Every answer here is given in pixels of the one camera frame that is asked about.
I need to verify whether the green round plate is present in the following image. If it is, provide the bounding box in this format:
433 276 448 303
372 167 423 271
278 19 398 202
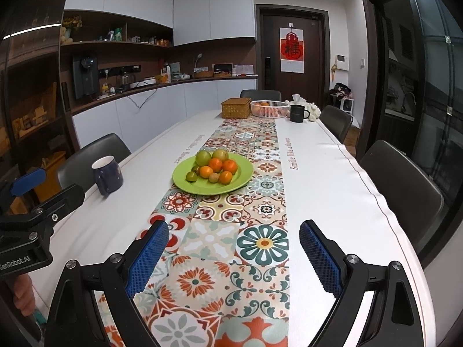
172 151 254 194

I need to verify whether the dark bag pile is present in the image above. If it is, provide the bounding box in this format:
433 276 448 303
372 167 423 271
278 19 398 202
330 83 354 111

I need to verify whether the black wall water dispenser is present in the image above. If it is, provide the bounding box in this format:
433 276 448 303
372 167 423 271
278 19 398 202
72 55 99 99

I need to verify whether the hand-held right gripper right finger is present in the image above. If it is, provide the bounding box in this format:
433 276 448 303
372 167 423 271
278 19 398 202
299 219 425 347

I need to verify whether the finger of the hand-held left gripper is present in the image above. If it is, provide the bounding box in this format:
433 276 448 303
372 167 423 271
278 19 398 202
0 168 47 218
0 184 86 240

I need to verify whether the dark brown door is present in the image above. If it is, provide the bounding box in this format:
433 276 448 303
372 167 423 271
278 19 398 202
257 4 328 111

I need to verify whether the black power strip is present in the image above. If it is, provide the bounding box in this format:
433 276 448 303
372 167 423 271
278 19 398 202
98 64 142 77

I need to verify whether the woven wicker box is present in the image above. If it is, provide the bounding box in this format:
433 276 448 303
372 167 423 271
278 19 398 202
221 97 252 119

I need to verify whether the white cabinet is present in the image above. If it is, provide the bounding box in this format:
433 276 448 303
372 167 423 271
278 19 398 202
71 76 258 160
63 0 258 46

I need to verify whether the dark grey dining chair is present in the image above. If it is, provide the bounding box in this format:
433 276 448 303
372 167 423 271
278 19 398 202
240 89 282 102
360 140 445 254
320 105 354 144
57 133 131 186

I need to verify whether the white upper cabinet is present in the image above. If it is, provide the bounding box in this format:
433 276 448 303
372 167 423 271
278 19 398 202
63 0 258 46

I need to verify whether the person's left hand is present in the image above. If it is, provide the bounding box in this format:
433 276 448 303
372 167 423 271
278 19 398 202
14 273 37 317

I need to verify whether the dark blue mug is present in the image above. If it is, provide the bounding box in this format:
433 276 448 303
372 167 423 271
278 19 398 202
91 155 124 196

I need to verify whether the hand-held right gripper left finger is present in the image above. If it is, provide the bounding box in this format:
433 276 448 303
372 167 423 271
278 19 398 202
43 220 170 347

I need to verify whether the white lower cabinet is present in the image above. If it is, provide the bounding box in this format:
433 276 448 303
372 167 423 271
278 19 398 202
71 76 258 160

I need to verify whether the red wall calendar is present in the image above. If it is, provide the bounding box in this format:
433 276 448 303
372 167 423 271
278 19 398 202
280 27 305 73

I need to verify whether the dark glass display cabinet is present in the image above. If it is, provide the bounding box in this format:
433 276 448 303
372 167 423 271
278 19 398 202
0 0 77 203

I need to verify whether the metal faucet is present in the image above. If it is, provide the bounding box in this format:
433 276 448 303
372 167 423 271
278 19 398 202
401 92 417 115

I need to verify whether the patterned floral table runner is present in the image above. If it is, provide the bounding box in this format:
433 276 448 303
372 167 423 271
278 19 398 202
96 117 292 347

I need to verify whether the black mug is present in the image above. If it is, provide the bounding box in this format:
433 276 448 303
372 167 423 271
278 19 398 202
288 104 311 123

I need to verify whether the glass sliding door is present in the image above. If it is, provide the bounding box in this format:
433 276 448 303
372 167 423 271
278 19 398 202
362 0 463 261

